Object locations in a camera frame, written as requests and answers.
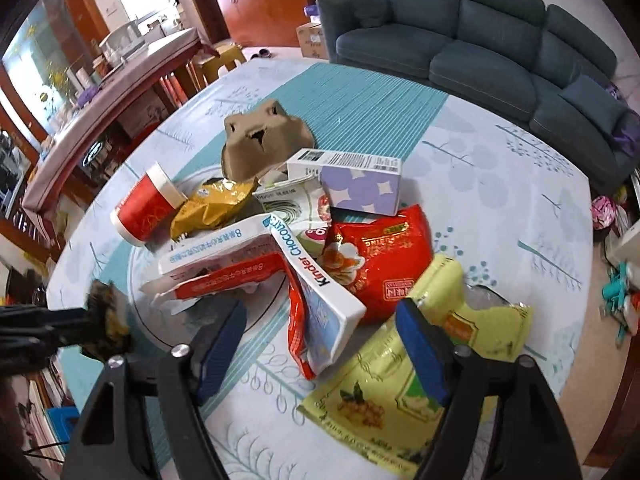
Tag red white paper cup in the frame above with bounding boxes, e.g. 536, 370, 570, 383
110, 162, 186, 246

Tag long wooden counter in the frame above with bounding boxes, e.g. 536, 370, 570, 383
22, 28, 205, 223

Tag dark teal sofa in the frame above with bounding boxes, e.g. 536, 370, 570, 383
317, 0, 639, 194

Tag gold snack bag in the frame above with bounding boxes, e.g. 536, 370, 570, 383
169, 178, 257, 240

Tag cardboard box on floor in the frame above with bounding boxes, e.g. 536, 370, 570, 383
296, 23, 329, 60

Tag yellow green snack bag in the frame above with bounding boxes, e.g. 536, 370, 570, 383
300, 254, 534, 478

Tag red snack bag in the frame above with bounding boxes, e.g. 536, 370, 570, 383
319, 204, 433, 325

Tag brown paper pulp tray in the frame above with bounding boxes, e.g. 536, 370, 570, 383
221, 99, 316, 182

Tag Kinder chocolate box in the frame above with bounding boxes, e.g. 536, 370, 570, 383
140, 214, 366, 380

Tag purple white tissue box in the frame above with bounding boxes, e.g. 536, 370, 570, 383
286, 148, 402, 217

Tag patterned white teal tablecloth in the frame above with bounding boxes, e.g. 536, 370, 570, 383
47, 60, 592, 479

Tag green white snack wrapper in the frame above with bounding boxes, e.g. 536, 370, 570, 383
253, 176, 332, 259

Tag yellow plastic stool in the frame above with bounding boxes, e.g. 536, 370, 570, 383
192, 44, 246, 88

